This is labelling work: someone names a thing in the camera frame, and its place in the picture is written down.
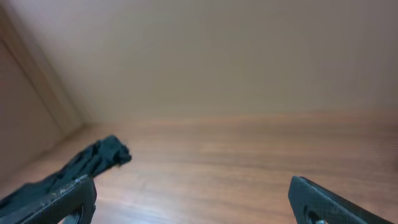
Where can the black t-shirt with white logo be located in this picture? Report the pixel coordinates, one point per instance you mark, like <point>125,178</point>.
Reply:
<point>92,161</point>

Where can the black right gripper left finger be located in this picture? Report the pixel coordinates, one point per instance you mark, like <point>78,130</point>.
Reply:
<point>72,203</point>

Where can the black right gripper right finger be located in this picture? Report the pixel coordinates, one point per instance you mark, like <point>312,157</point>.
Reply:
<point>312,204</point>

